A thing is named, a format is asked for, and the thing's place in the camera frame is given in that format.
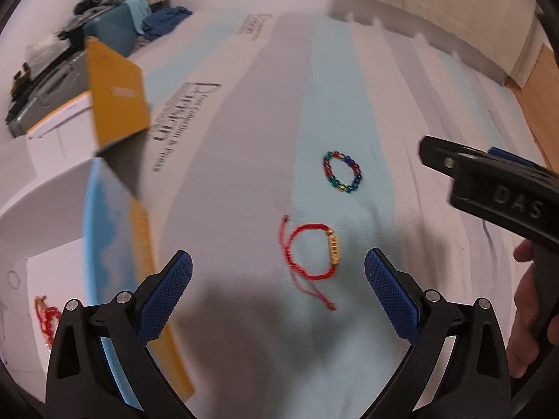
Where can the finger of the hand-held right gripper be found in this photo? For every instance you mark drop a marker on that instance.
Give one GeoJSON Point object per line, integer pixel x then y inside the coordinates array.
{"type": "Point", "coordinates": [511, 159]}
{"type": "Point", "coordinates": [439, 157]}

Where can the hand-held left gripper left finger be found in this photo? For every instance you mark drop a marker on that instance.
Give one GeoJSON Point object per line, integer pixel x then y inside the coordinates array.
{"type": "Point", "coordinates": [168, 297]}

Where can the sky print cardboard box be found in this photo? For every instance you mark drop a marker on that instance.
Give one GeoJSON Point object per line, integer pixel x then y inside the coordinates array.
{"type": "Point", "coordinates": [118, 96]}

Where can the dark blue clothes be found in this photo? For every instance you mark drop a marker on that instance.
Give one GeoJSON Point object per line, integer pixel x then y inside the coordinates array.
{"type": "Point", "coordinates": [166, 22]}

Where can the striped bed sheet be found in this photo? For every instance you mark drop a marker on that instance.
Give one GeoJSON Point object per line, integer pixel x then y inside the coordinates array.
{"type": "Point", "coordinates": [244, 139]}

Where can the dark clothes pile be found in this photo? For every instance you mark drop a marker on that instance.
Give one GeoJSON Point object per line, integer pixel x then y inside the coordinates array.
{"type": "Point", "coordinates": [98, 2]}

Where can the person's right hand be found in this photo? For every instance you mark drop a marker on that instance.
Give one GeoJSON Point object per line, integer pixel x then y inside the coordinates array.
{"type": "Point", "coordinates": [524, 314]}

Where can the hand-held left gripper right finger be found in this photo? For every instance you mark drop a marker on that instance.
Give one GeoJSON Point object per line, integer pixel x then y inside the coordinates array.
{"type": "Point", "coordinates": [391, 297]}

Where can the grey suitcase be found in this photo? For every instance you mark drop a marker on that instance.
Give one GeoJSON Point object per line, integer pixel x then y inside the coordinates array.
{"type": "Point", "coordinates": [52, 91]}

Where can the teal suitcase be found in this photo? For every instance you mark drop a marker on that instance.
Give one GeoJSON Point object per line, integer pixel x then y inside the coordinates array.
{"type": "Point", "coordinates": [113, 30]}

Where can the light blue cloth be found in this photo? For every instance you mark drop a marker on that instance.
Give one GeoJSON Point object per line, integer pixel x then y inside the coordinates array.
{"type": "Point", "coordinates": [139, 8]}

